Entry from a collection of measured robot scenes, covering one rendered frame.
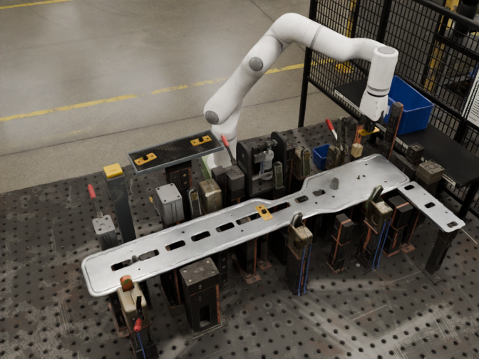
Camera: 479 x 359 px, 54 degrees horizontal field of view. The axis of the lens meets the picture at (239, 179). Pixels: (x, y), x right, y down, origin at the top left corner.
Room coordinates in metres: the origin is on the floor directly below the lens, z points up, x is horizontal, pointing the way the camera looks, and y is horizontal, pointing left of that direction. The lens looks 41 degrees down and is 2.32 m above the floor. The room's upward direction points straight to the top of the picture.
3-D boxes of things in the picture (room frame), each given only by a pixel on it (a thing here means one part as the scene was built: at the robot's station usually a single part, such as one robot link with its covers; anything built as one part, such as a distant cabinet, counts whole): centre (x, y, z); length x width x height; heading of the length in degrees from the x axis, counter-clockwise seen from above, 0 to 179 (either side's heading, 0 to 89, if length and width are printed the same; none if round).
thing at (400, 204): (1.39, -0.66, 0.84); 0.11 x 0.10 x 0.28; 27
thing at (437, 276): (1.25, -0.82, 0.84); 0.11 x 0.06 x 0.29; 27
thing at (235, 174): (1.47, 0.02, 0.89); 0.13 x 0.11 x 0.38; 27
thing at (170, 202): (1.31, 0.27, 0.90); 0.13 x 0.10 x 0.41; 27
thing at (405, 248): (1.41, -0.74, 0.84); 0.11 x 0.06 x 0.29; 27
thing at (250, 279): (1.27, -0.03, 0.84); 0.17 x 0.06 x 0.29; 27
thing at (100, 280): (1.30, -0.08, 1.00); 1.38 x 0.22 x 0.02; 117
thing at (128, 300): (0.88, 0.34, 0.88); 0.15 x 0.11 x 0.36; 27
